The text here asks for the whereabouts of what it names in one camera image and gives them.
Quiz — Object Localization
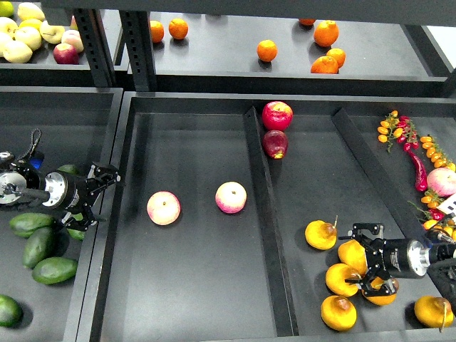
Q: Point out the black bin tray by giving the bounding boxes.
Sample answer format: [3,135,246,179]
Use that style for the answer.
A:
[1,87,123,341]
[77,92,455,341]

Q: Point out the black bin divider right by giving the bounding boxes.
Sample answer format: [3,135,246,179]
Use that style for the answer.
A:
[332,108,433,245]

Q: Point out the black shelf post right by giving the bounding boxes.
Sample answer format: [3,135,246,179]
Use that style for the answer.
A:
[119,10,157,92]

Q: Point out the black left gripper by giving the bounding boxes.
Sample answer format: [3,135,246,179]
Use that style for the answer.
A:
[58,162,123,231]

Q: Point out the pink apple centre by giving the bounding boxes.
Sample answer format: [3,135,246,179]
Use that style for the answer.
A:
[215,182,247,214]

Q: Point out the yellow-green apple with stem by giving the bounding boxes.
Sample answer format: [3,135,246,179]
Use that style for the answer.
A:
[39,21,66,45]

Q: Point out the orange on shelf left edge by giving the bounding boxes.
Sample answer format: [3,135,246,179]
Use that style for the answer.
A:
[150,20,165,43]

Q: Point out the red apple on left shelf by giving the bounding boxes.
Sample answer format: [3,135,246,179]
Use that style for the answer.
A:
[53,43,79,65]

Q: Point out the bright red apple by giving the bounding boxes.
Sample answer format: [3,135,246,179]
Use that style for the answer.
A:
[261,101,294,131]

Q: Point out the black shelf post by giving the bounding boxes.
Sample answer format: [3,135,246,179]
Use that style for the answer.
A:
[119,10,157,92]
[73,9,116,88]

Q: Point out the yellow-green apple front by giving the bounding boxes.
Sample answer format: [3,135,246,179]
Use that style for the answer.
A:
[3,41,33,63]

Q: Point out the yellow pear bottom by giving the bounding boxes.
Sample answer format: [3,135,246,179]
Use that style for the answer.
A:
[321,295,358,331]

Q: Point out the pink apple left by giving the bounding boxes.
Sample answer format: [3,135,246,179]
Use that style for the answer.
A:
[146,191,181,226]

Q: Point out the green avocado long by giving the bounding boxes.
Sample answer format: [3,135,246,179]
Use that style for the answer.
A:
[22,227,56,269]

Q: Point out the black bin divider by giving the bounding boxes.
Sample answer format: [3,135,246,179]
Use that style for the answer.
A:
[332,108,433,245]
[243,106,299,337]

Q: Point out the green avocado corner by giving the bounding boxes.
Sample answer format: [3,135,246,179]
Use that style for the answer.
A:
[0,294,24,328]

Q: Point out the orange cherry tomato bunch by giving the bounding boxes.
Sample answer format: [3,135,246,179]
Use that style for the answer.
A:
[377,110,403,152]

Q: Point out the green avocado top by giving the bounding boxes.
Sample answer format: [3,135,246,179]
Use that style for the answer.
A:
[58,164,81,175]

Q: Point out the orange tomato vine right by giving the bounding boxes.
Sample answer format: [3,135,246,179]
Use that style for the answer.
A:
[420,135,455,172]

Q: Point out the dark red apple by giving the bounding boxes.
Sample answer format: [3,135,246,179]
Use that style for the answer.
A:
[262,130,289,160]

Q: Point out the green avocado flat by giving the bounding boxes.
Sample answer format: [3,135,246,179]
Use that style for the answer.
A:
[9,212,55,238]

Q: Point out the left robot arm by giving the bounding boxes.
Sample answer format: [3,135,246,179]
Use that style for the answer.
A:
[1,128,121,232]

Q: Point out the black left bin tray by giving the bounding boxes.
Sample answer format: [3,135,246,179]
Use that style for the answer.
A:
[1,87,123,341]

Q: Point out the white label card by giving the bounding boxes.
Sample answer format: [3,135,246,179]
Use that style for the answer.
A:
[437,194,456,217]

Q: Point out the red cherry tomato bunch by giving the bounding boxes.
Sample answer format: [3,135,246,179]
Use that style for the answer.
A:
[396,115,420,152]

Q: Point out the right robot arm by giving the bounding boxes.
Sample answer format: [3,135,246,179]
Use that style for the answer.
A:
[339,223,455,306]

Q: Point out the peach on left shelf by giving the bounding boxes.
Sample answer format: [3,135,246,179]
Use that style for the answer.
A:
[61,29,84,53]

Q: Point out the green avocado lower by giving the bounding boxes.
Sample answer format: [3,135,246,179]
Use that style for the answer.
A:
[32,256,78,285]

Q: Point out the black middle bin tray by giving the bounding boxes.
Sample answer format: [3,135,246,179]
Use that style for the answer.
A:
[77,92,455,341]

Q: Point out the pink apple right bin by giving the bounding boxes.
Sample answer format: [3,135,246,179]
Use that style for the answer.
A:
[427,167,455,197]

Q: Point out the yellow pear with stem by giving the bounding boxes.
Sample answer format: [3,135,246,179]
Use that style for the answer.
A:
[361,277,397,306]

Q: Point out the red chili pepper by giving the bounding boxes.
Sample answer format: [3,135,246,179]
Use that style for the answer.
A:
[408,150,428,192]

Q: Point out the black shelf post left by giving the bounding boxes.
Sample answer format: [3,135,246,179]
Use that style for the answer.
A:
[73,9,116,88]

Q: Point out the black bin divider centre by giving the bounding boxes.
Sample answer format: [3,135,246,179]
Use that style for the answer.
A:
[243,106,299,337]

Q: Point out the pink apple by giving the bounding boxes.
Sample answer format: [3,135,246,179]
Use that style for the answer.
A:
[215,182,247,214]
[146,191,181,226]

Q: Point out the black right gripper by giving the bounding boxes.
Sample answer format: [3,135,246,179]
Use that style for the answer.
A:
[338,222,413,297]

